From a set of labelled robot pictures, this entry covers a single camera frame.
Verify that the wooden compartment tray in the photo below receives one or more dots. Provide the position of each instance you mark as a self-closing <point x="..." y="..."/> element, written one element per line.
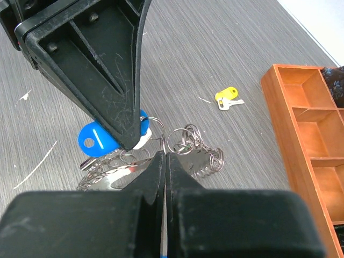
<point x="308" y="127"/>

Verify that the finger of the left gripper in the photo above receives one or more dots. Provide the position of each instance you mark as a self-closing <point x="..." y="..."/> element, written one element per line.
<point x="91" y="51"/>

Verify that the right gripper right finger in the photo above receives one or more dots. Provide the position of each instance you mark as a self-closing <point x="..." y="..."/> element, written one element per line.
<point x="235" y="223"/>

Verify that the blue tag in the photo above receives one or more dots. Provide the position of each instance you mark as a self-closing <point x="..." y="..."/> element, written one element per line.
<point x="95" y="141"/>

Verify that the yellow tagged key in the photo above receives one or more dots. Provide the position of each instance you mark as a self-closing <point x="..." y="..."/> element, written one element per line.
<point x="227" y="98"/>

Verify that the metal disc keyring holder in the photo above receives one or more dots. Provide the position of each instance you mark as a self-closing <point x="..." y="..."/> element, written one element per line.
<point x="116" y="169"/>

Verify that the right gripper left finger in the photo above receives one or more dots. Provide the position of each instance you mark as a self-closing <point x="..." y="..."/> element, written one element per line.
<point x="125" y="223"/>

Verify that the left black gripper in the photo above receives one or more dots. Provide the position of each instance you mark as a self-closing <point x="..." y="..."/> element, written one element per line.
<point x="13" y="24"/>

